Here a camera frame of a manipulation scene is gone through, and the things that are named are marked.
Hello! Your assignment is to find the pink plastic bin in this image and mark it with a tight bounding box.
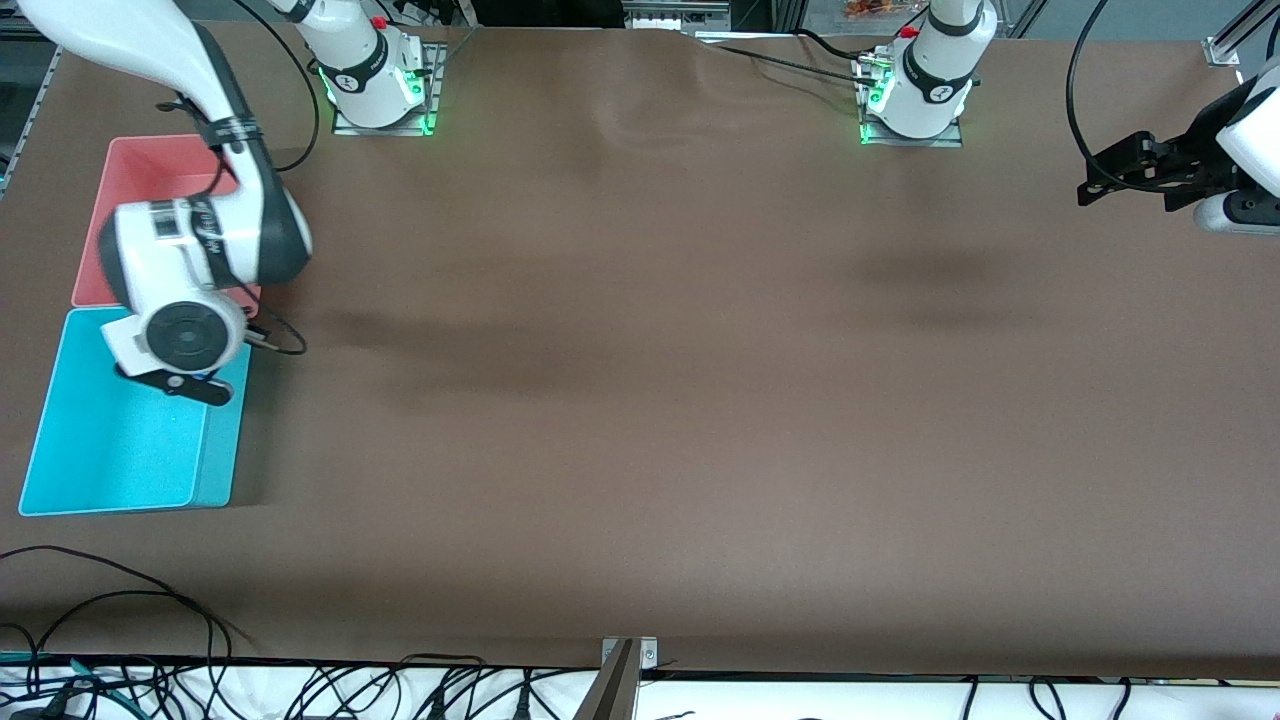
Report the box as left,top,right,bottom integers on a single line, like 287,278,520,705
72,135,263,306

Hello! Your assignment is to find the grey metal bracket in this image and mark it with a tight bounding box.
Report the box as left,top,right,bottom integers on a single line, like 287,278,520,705
601,636,660,671

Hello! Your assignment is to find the long black table cable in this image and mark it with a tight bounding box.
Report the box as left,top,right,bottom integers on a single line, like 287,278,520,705
0,545,257,661

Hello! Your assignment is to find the slanted aluminium frame profile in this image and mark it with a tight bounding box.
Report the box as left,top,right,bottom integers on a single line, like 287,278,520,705
0,45,63,191

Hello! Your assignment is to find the dark camera mount pole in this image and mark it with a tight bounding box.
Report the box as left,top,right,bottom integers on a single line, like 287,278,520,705
572,640,641,720

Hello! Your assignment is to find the blue plastic bin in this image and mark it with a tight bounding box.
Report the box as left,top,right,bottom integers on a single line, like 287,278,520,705
18,305,253,518

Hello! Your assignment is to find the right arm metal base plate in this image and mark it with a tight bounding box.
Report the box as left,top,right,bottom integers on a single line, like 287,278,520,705
332,42,442,137

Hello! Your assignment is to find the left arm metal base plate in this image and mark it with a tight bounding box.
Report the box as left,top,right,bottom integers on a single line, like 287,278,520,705
857,50,967,149

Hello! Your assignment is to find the black left base cable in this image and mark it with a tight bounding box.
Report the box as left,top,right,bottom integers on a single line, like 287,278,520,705
695,38,881,87

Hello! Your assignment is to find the thin black right base cable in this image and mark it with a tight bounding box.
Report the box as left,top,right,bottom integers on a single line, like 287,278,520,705
420,25,482,77

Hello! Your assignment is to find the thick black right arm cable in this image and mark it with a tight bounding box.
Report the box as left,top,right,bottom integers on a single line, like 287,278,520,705
160,0,321,176

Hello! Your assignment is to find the looped black cable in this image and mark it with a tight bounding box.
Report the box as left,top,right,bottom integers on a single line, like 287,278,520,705
0,589,233,693

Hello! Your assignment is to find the aluminium frame profile with bracket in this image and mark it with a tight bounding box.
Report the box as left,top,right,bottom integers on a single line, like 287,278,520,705
1205,0,1280,67

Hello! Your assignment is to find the teal cable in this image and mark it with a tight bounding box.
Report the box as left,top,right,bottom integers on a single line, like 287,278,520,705
0,650,127,693

